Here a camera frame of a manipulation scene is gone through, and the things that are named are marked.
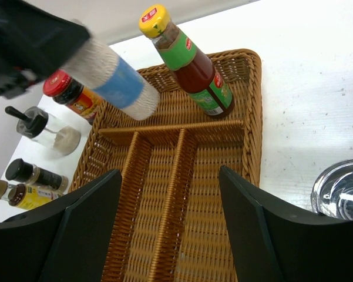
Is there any red lid chili sauce jar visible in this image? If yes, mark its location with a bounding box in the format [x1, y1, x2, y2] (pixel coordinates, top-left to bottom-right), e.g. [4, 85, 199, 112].
[42, 70, 103, 125]

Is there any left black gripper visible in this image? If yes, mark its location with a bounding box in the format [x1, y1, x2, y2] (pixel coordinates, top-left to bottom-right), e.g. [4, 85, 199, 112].
[0, 1, 90, 99]

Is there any cork top yellow label bottle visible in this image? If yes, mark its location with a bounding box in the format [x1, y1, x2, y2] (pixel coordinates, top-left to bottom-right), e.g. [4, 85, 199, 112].
[0, 180, 63, 210]

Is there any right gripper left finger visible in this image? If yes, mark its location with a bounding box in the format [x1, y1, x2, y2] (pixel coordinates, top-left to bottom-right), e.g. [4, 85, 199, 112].
[0, 169, 122, 281]

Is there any black lid shaker jar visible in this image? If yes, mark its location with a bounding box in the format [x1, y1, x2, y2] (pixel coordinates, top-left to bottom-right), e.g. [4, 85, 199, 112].
[5, 106, 81, 156]

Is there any silver lid blue label jar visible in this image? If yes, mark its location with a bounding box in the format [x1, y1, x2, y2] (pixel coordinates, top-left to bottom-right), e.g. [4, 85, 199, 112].
[62, 37, 160, 120]

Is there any yellow cap green label bottle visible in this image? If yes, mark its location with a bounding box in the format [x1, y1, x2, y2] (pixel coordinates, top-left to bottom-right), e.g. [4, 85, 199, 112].
[139, 4, 234, 119]

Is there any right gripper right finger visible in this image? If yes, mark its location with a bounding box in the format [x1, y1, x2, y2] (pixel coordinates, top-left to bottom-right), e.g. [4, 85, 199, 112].
[219, 166, 353, 281]

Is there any black cap spice bottle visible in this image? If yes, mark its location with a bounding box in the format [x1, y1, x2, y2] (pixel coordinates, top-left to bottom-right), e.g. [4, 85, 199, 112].
[5, 158, 69, 193]

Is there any brown wicker divided basket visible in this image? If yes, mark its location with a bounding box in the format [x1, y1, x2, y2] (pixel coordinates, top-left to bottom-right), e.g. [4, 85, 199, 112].
[70, 49, 263, 281]

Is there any steel top glass grinder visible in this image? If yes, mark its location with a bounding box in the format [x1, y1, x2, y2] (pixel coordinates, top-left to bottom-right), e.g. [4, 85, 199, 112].
[310, 159, 353, 221]

